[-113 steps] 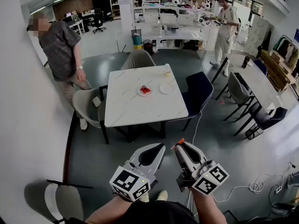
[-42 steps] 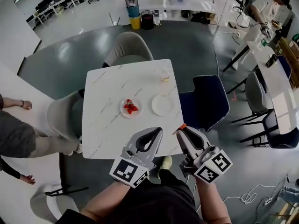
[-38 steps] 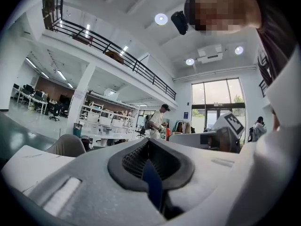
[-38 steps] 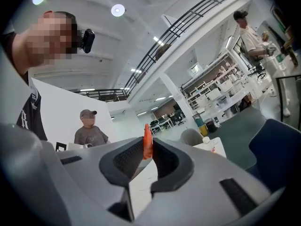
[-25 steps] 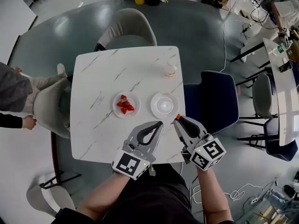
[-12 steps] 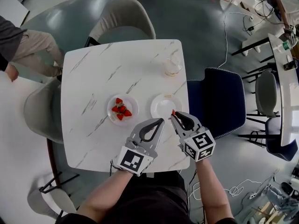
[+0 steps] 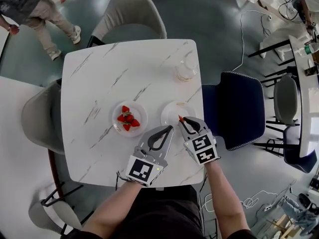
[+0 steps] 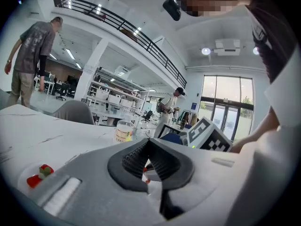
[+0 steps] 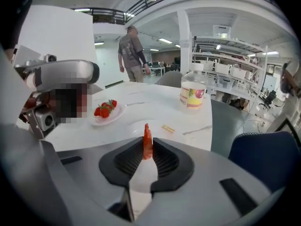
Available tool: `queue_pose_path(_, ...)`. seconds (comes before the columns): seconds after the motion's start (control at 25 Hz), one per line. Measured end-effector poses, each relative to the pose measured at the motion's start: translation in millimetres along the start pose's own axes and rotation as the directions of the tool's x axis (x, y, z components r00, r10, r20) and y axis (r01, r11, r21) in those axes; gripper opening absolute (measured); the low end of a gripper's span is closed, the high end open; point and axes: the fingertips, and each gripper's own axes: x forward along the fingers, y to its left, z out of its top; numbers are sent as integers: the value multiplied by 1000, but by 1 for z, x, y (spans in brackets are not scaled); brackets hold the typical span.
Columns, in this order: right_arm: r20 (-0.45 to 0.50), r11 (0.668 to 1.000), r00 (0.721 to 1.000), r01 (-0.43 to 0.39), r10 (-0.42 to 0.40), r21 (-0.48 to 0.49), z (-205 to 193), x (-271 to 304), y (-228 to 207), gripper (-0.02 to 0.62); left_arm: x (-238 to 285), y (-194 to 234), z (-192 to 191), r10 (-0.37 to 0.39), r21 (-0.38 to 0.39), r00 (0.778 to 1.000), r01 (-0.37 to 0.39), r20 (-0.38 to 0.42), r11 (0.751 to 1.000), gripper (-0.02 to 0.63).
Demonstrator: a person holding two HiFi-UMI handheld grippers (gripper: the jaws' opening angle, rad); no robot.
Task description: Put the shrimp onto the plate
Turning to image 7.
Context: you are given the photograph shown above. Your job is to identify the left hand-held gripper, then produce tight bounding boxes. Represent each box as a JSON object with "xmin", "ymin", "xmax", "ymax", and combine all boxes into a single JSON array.
[{"xmin": 125, "ymin": 124, "xmax": 175, "ymax": 188}]

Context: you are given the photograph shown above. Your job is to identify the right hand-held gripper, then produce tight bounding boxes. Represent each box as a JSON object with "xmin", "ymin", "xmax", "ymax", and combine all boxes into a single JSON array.
[{"xmin": 177, "ymin": 116, "xmax": 221, "ymax": 165}]

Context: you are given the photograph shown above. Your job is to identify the white plate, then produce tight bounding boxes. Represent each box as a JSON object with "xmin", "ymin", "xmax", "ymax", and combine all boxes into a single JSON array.
[{"xmin": 160, "ymin": 100, "xmax": 198, "ymax": 132}]

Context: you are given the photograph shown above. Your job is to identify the person's right forearm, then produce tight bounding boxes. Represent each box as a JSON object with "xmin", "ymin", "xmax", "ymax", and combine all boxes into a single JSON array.
[{"xmin": 202, "ymin": 158, "xmax": 245, "ymax": 234}]

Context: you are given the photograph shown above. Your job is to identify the person's left forearm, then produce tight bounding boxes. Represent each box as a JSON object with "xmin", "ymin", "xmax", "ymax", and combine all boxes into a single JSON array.
[{"xmin": 80, "ymin": 180, "xmax": 143, "ymax": 239}]

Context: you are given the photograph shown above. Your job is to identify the clear plate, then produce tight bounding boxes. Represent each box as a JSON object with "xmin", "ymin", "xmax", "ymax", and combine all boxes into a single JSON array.
[{"xmin": 112, "ymin": 100, "xmax": 149, "ymax": 137}]

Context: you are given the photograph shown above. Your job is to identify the navy blue chair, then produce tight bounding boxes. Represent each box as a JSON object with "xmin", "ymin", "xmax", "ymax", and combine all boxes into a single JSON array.
[{"xmin": 201, "ymin": 71, "xmax": 266, "ymax": 152}]

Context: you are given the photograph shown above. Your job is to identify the clear glass jar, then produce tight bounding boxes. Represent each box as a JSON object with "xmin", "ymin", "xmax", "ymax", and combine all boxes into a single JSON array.
[{"xmin": 174, "ymin": 55, "xmax": 200, "ymax": 83}]

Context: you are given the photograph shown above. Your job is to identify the person's black clothing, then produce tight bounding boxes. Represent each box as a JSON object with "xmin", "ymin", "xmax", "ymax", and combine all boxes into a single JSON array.
[{"xmin": 59, "ymin": 184, "xmax": 258, "ymax": 239}]

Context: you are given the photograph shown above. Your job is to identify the grey chair with black legs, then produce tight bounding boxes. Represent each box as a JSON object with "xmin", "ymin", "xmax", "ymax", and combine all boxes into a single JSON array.
[{"xmin": 265, "ymin": 73, "xmax": 302, "ymax": 127}]

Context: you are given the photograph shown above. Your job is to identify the navy chair with black legs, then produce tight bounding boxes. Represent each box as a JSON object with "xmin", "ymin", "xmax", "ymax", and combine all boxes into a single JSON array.
[{"xmin": 253, "ymin": 125, "xmax": 319, "ymax": 174}]

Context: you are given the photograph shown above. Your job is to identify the light grey table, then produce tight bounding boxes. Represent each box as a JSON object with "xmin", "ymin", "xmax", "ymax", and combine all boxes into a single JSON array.
[{"xmin": 288, "ymin": 34, "xmax": 319, "ymax": 159}]

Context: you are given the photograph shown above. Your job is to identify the grey shell chair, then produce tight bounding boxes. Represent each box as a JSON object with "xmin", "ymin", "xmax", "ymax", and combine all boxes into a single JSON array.
[{"xmin": 21, "ymin": 79, "xmax": 66, "ymax": 155}]

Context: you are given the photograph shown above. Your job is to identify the beige upholstered chair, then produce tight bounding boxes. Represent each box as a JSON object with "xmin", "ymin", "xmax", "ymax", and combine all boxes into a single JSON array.
[{"xmin": 86, "ymin": 0, "xmax": 168, "ymax": 48}]

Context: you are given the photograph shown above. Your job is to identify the coiled white cable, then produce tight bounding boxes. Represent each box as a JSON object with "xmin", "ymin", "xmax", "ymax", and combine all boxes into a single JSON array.
[{"xmin": 240, "ymin": 180, "xmax": 297, "ymax": 209}]

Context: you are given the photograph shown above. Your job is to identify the grey chair with black frame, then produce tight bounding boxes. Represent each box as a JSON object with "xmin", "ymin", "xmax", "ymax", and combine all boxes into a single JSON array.
[{"xmin": 27, "ymin": 181, "xmax": 95, "ymax": 237}]

